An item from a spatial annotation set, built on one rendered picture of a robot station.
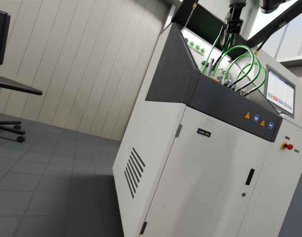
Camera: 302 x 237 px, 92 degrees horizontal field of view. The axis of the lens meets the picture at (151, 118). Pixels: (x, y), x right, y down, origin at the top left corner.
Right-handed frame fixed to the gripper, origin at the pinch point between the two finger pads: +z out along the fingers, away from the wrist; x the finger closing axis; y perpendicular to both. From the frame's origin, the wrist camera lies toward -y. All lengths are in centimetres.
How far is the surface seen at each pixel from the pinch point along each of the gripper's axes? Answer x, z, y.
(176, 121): -21, 18, 49
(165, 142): -25, 26, 55
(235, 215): 17, 77, 59
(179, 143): -19, 27, 54
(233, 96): 4.0, 15.8, 27.0
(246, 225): 26, 87, 59
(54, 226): -75, 60, 92
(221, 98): -2.0, 15.2, 31.5
